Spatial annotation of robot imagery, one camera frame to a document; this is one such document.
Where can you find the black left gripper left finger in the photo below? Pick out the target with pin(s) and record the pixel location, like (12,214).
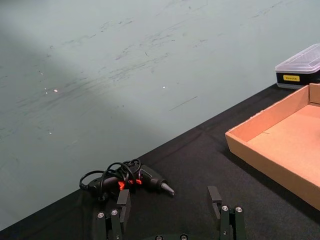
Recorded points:
(124,210)

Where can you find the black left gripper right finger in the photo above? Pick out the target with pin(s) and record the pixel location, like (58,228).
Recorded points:
(228,220)

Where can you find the black table cloth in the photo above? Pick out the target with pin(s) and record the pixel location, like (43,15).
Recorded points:
(190,180)

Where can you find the shallow brown cardboard tray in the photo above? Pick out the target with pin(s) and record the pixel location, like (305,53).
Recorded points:
(282,140)

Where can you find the clear plastic case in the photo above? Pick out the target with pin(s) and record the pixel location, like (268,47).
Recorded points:
(298,67)

